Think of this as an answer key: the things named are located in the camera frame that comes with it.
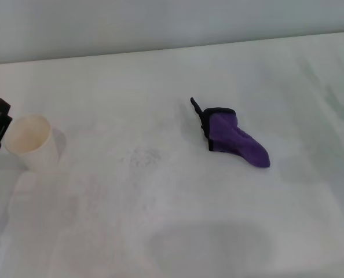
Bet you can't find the white paper cup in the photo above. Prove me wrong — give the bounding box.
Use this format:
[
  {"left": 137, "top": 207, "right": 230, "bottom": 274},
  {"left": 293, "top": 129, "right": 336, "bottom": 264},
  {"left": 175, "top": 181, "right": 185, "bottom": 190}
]
[{"left": 3, "top": 114, "right": 59, "bottom": 172}]

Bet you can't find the purple rag with black trim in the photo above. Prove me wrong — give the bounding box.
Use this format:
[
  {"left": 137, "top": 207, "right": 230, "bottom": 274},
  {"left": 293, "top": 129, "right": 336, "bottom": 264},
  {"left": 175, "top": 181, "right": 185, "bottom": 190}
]
[{"left": 190, "top": 97, "right": 271, "bottom": 169}]

